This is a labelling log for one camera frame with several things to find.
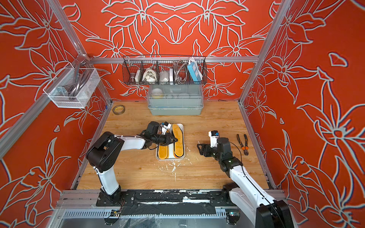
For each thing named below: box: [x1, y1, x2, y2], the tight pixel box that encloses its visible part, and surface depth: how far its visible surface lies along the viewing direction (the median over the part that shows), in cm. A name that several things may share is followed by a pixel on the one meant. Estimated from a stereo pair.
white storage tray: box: [155, 123, 185, 161], surface depth 90 cm
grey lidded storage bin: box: [147, 84, 204, 116], surface depth 102 cm
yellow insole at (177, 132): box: [172, 123, 184, 158], surface depth 91 cm
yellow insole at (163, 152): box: [158, 145, 170, 160], surface depth 89 cm
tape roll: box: [112, 104, 126, 116], surface depth 116 cm
